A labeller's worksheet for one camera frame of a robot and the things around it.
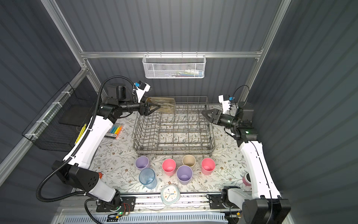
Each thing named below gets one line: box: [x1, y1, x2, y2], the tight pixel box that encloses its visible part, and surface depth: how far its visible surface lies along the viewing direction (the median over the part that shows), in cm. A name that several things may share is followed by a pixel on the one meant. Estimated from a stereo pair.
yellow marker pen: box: [74, 123, 87, 145], surface depth 72 cm
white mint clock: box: [160, 183, 181, 206], surface depth 76 cm
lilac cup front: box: [176, 164, 193, 186], surface depth 80 cm
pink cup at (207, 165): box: [200, 157, 216, 176], surface depth 86 cm
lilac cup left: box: [135, 155, 150, 170], surface depth 88 cm
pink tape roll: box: [241, 172, 252, 187], surface depth 79 cm
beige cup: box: [182, 154, 197, 168], surface depth 82 cm
